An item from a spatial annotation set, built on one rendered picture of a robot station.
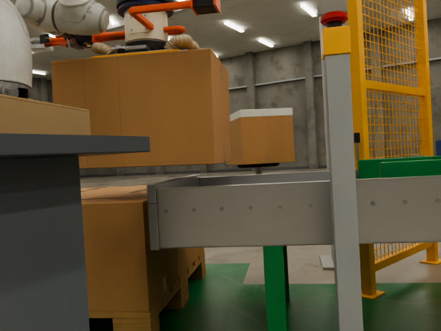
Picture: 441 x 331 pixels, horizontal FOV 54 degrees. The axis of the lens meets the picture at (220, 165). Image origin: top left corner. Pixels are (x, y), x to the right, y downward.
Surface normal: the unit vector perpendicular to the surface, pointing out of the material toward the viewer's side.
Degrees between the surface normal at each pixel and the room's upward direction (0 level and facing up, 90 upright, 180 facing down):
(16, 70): 95
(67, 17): 125
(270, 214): 90
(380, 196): 90
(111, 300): 90
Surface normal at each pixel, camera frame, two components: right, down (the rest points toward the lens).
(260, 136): 0.19, 0.01
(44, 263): 0.87, -0.04
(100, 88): -0.17, 0.03
